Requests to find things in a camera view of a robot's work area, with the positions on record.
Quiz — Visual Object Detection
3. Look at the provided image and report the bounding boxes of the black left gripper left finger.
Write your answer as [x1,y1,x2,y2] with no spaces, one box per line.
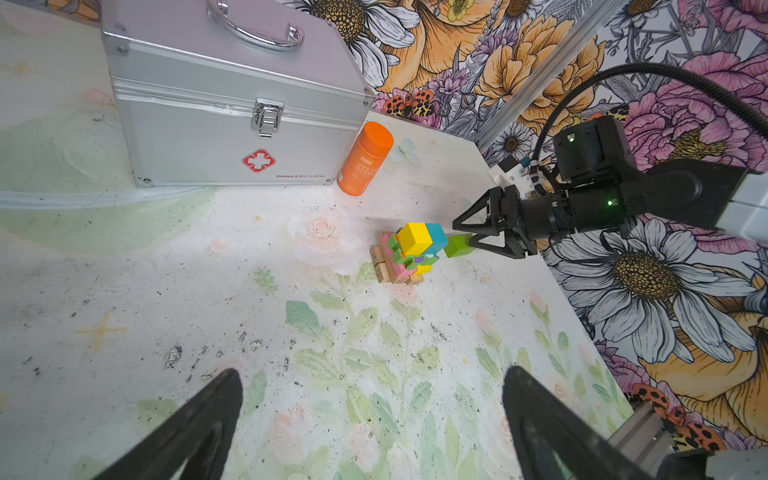
[97,368,243,479]

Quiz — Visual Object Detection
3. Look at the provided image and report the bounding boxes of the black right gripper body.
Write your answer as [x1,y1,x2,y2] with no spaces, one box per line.
[496,186,630,259]

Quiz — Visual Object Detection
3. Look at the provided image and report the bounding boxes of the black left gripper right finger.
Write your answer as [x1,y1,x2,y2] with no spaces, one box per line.
[502,366,649,479]

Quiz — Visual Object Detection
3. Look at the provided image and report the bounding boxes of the green cube block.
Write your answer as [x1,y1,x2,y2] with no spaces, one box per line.
[443,234,474,258]

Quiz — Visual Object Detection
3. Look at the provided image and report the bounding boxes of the teal cube block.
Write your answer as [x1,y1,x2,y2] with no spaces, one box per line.
[424,223,448,255]

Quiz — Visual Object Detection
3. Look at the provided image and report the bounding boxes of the yellow cube block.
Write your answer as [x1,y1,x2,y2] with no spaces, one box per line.
[396,222,433,256]

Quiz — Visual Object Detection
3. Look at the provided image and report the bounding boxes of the pink rectangular block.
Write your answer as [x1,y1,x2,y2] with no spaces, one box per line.
[380,232,419,281]

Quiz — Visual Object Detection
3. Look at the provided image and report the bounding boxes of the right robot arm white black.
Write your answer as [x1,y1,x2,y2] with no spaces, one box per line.
[453,117,767,259]

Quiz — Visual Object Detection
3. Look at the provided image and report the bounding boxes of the orange cylinder bottle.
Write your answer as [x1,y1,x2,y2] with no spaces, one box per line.
[337,122,394,196]

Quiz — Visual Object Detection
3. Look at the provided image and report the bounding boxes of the silver aluminium case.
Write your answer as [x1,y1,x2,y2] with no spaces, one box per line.
[101,1,374,187]

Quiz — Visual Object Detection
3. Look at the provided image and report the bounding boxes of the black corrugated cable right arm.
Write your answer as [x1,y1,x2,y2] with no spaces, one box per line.
[530,62,768,163]

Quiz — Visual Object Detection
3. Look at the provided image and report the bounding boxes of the aluminium frame corner post right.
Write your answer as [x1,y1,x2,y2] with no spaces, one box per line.
[475,1,625,151]

